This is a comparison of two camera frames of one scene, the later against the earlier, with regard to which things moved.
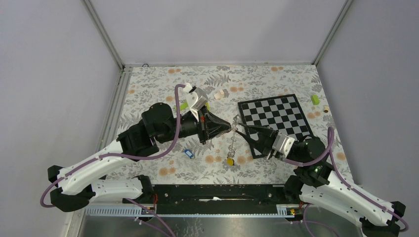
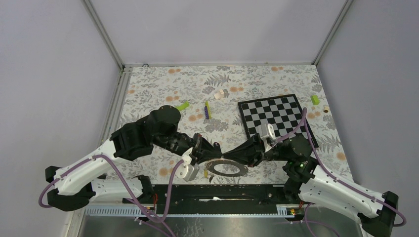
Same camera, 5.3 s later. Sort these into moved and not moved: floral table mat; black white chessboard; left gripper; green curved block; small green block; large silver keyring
Moved: left gripper; large silver keyring
Not moved: green curved block; black white chessboard; floral table mat; small green block
